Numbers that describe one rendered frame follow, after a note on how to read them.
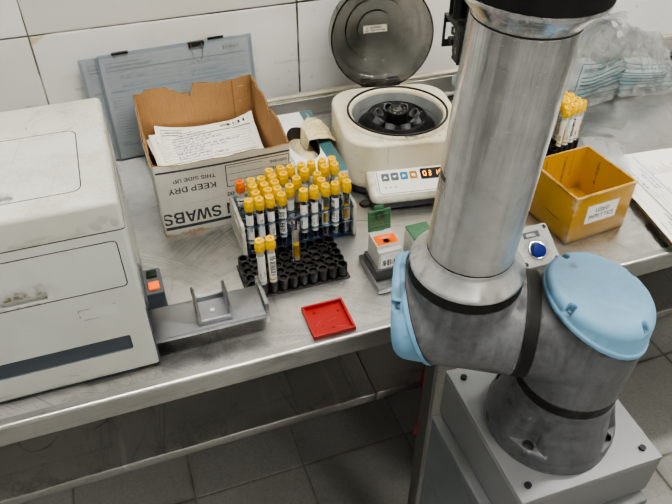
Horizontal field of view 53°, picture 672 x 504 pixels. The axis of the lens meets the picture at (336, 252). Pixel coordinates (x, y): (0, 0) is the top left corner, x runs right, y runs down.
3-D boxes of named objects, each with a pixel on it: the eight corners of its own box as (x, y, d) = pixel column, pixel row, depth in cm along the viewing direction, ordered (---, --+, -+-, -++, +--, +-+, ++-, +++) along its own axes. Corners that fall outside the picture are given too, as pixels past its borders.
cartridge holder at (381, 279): (378, 295, 110) (379, 279, 107) (358, 261, 116) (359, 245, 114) (408, 287, 111) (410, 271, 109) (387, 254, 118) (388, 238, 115)
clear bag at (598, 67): (561, 120, 153) (581, 42, 141) (507, 90, 164) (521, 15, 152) (636, 91, 164) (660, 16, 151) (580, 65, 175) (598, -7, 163)
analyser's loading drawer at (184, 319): (133, 356, 97) (125, 331, 94) (128, 324, 102) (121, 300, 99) (270, 322, 102) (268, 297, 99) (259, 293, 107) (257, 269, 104)
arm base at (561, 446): (632, 467, 78) (664, 418, 71) (507, 482, 76) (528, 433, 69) (579, 364, 89) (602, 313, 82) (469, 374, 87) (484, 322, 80)
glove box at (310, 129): (296, 210, 127) (294, 167, 121) (264, 147, 144) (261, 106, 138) (357, 197, 130) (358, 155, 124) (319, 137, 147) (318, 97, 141)
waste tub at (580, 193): (564, 245, 119) (577, 200, 113) (519, 204, 129) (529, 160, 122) (623, 226, 123) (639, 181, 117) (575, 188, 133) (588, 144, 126)
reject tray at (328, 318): (314, 340, 102) (314, 337, 102) (301, 310, 107) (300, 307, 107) (356, 329, 104) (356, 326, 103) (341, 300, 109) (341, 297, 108)
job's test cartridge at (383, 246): (377, 279, 110) (379, 250, 106) (367, 261, 114) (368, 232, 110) (400, 273, 112) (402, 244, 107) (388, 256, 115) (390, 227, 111)
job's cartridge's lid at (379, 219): (368, 208, 107) (367, 207, 108) (369, 233, 110) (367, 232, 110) (391, 203, 108) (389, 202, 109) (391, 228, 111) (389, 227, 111)
